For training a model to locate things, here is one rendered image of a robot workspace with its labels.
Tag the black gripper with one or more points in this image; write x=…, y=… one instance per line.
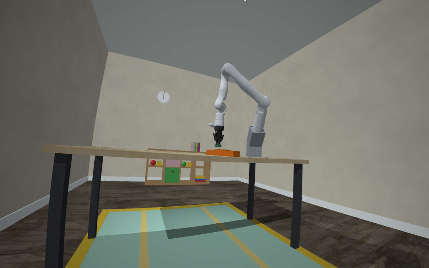
x=218, y=137

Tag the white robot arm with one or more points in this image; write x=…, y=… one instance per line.
x=263, y=101

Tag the orange three-compartment bin rack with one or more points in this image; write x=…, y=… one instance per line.
x=222, y=152

